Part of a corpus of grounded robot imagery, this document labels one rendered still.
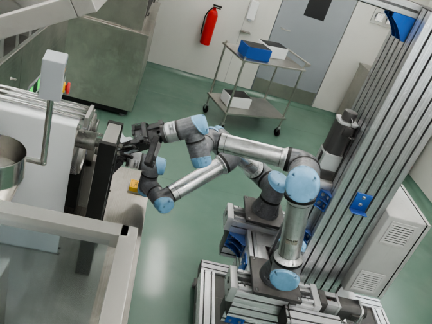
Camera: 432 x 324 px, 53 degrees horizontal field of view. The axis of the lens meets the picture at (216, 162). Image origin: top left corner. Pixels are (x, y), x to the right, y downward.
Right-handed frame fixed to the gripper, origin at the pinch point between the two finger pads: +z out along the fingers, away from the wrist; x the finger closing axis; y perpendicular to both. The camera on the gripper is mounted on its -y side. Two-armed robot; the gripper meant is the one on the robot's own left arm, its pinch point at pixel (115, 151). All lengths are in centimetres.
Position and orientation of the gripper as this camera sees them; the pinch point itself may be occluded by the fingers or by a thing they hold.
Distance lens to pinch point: 163.6
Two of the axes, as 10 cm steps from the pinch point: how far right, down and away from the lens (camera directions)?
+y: -1.9, -9.3, 3.0
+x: -1.7, -2.8, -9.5
